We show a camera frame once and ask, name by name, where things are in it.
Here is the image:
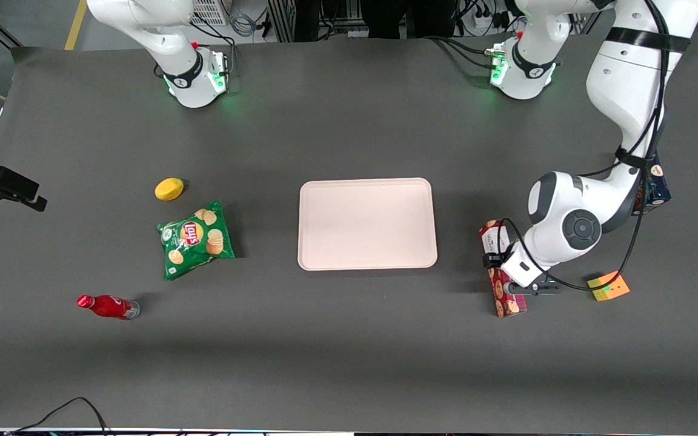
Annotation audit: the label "red cookie box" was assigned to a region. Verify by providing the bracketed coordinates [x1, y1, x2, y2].
[479, 219, 528, 319]

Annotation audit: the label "blue cookie box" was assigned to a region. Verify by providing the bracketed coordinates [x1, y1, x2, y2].
[630, 156, 673, 216]

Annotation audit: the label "beige plastic tray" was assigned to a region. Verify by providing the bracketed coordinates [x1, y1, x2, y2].
[297, 177, 439, 271]

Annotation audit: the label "white vented box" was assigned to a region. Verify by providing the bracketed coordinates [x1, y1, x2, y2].
[190, 0, 230, 27]

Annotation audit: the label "orange yellow puzzle cube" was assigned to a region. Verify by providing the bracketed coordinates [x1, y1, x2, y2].
[587, 270, 631, 302]

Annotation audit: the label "dark trouser legs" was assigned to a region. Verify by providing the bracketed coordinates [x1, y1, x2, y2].
[361, 0, 457, 39]

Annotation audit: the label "green Lays chips bag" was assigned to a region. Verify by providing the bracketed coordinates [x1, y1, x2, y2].
[156, 200, 236, 281]

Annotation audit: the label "yellow lemon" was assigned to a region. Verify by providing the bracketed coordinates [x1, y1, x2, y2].
[155, 177, 185, 201]

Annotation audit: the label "red soda bottle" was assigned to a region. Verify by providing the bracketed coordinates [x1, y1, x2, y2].
[76, 294, 141, 320]

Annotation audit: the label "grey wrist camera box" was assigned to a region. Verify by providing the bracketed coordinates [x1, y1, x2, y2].
[502, 279, 563, 297]

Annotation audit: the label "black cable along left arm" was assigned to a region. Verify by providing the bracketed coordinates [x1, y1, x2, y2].
[497, 0, 674, 292]

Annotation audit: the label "black cables to arm base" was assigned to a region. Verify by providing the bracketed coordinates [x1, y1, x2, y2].
[425, 35, 498, 69]

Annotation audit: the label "grey coiled cable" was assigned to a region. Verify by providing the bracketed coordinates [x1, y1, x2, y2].
[228, 0, 258, 38]

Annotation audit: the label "black cable at arm base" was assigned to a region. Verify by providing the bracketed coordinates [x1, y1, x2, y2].
[190, 17, 238, 78]

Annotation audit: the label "thin black cable loop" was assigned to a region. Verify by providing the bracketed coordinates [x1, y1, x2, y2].
[4, 397, 111, 436]

